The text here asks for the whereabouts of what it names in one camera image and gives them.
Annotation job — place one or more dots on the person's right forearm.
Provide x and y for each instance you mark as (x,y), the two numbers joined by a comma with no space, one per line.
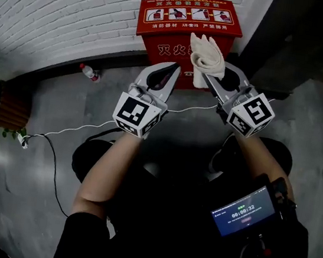
(261,163)

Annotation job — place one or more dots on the person's left forearm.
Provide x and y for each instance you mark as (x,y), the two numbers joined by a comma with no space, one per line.
(107,174)

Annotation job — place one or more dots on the person's black shirt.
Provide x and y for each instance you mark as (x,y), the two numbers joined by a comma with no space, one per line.
(83,239)

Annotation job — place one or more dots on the brown wooden planter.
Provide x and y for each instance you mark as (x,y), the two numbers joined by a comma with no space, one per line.
(11,107)

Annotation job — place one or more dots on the white power strip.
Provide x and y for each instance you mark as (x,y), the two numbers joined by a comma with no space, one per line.
(23,141)

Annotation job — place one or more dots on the chest-mounted screen device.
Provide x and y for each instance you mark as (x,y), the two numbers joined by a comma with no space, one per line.
(243,211)

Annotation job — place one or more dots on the red fire extinguisher box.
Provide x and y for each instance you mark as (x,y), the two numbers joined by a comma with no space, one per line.
(163,30)

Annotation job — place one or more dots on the white cloth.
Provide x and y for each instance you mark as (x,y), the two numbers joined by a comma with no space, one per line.
(207,60)

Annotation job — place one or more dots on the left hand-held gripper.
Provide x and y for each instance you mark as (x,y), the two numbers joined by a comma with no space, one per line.
(135,113)

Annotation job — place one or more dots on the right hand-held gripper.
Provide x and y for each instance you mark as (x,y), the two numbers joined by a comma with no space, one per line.
(251,114)

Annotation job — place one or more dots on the person's black trousers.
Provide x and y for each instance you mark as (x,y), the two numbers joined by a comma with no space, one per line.
(92,157)

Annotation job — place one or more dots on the clear plastic bottle red cap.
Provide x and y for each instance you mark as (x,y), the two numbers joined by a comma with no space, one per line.
(89,73)

